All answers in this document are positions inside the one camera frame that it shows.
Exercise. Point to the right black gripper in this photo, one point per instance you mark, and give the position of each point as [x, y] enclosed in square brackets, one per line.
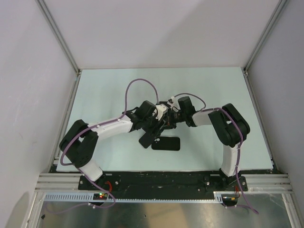
[169, 123]

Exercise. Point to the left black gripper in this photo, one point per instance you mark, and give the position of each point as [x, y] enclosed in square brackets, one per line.
[155, 131]

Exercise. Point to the black smartphone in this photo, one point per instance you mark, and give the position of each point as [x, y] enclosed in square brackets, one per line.
[146, 140]

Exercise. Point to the black phone case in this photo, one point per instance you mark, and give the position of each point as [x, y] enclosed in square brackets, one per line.
[166, 143]

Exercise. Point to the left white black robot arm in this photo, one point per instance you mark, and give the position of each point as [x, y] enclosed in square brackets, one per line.
[79, 143]

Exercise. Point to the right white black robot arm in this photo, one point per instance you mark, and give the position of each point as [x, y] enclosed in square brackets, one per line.
[229, 125]

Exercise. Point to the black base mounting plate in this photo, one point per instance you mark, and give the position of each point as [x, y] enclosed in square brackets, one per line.
[158, 185]

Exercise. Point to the left controller board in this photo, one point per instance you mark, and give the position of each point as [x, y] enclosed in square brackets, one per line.
[100, 196]

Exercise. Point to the controller board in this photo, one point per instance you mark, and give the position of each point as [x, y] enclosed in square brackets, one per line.
[100, 196]
[229, 201]

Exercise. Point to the right controller board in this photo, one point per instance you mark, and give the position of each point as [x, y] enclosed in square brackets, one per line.
[229, 201]

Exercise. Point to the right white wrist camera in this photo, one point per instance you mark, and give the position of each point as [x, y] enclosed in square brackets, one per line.
[172, 102]

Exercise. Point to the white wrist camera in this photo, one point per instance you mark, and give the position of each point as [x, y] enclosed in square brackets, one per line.
[172, 102]
[160, 111]

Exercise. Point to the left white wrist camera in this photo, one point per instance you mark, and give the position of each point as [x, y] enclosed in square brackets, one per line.
[160, 111]

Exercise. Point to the grey slotted cable duct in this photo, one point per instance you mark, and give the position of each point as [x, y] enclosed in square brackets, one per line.
[91, 197]

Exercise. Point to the right aluminium frame post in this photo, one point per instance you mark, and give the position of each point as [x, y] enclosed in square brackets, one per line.
[273, 20]

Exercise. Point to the aluminium frame post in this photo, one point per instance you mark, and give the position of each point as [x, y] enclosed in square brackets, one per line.
[273, 20]
[57, 33]

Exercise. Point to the left aluminium frame post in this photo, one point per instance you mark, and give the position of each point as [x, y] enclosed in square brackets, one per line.
[57, 33]

